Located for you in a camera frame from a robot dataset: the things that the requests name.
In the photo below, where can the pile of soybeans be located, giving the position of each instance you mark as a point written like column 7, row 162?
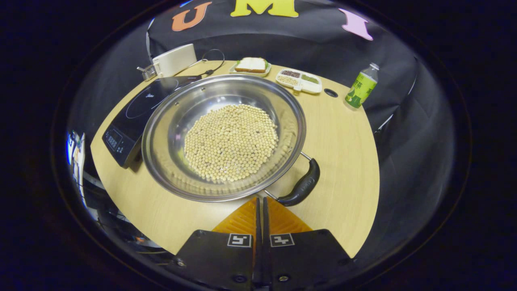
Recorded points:
column 230, row 141

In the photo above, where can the small sandwich plate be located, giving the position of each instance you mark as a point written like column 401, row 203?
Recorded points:
column 266, row 72

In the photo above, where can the stainless steel pot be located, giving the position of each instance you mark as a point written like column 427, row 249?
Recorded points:
column 169, row 161

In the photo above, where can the white box appliance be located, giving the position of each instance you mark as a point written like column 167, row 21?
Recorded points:
column 173, row 60

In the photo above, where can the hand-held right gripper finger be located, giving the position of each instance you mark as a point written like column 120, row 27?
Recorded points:
column 265, row 250
column 257, row 250

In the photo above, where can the green label drink bottle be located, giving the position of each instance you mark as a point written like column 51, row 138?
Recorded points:
column 360, row 87

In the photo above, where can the white divided bean dish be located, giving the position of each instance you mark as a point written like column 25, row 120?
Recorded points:
column 311, row 85

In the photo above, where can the black induction cooktop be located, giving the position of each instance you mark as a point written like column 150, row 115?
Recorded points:
column 133, row 117

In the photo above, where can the white bread sandwich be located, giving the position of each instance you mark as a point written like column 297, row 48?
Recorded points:
column 250, row 64

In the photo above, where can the black backdrop cloth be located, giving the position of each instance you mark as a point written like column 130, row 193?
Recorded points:
column 250, row 44

